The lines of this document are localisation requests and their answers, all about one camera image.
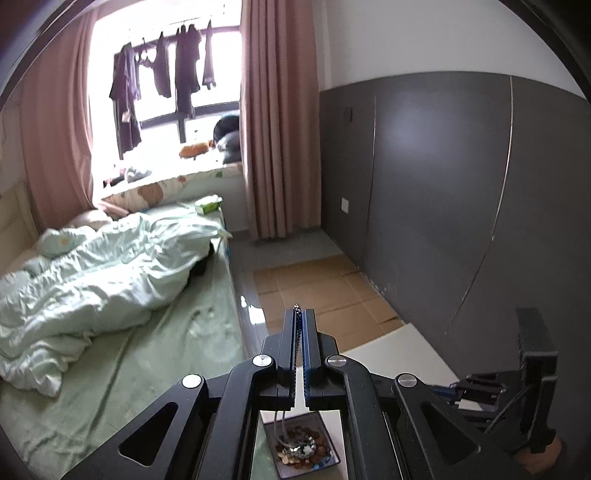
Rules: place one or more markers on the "dark hanging printed shirt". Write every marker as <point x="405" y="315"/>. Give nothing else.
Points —
<point x="187" y="69"/>

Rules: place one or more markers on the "white wall socket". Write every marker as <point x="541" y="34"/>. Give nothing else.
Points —
<point x="345" y="204"/>

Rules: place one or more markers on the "beige headboard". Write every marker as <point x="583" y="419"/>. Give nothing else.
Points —
<point x="18" y="221"/>

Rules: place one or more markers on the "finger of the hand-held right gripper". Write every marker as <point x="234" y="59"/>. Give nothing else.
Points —
<point x="475" y="407"/>
<point x="480" y="384"/>

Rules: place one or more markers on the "patterned window seat cushion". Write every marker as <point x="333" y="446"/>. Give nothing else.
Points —
<point x="161" y="189"/>

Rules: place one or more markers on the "narrow dark hanging garment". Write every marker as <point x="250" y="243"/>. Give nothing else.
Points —
<point x="209" y="60"/>

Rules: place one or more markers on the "white socks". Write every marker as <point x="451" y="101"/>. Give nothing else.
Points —
<point x="137" y="174"/>

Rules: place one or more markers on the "small dark hanging underwear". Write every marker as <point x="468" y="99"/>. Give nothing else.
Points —
<point x="145" y="57"/>

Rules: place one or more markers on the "dark cloth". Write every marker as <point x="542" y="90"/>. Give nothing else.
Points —
<point x="114" y="180"/>

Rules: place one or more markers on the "dark hanging top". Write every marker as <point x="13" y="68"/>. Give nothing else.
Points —
<point x="163" y="69"/>

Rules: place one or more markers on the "black round cushion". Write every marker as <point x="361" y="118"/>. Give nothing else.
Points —
<point x="227" y="125"/>

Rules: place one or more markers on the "flattened cardboard sheets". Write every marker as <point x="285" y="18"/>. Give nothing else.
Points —
<point x="323" y="286"/>

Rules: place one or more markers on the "grey pillow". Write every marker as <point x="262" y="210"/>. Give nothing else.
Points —
<point x="231" y="147"/>

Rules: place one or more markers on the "bed with green sheet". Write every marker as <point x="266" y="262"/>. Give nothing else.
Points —
<point x="161" y="350"/>

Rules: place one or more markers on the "orange plush toy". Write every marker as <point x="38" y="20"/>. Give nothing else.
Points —
<point x="196" y="150"/>

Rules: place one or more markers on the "white low table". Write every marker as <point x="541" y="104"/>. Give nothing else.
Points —
<point x="401" y="350"/>

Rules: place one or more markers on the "window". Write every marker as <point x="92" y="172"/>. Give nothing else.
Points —
<point x="217" y="69"/>

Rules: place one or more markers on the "dark hanging long shirt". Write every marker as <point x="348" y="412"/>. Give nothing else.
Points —
<point x="125" y="106"/>

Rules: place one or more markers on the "dark blue jewelry box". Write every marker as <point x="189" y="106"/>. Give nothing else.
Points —
<point x="325" y="420"/>

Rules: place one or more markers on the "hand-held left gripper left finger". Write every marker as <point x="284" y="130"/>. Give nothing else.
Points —
<point x="295" y="341"/>

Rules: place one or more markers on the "pink curtain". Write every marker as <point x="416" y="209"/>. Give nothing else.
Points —
<point x="277" y="115"/>
<point x="55" y="138"/>

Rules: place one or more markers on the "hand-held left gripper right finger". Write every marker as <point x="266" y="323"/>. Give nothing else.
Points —
<point x="308" y="355"/>

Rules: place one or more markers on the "light green duvet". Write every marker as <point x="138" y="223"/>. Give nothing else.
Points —
<point x="92" y="286"/>

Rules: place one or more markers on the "pink pillow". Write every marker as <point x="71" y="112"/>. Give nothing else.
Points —
<point x="97" y="218"/>

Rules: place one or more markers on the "person's right hand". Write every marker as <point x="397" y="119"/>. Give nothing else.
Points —
<point x="556" y="447"/>

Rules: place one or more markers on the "green tissue box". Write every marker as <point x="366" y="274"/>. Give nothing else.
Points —
<point x="207" y="205"/>

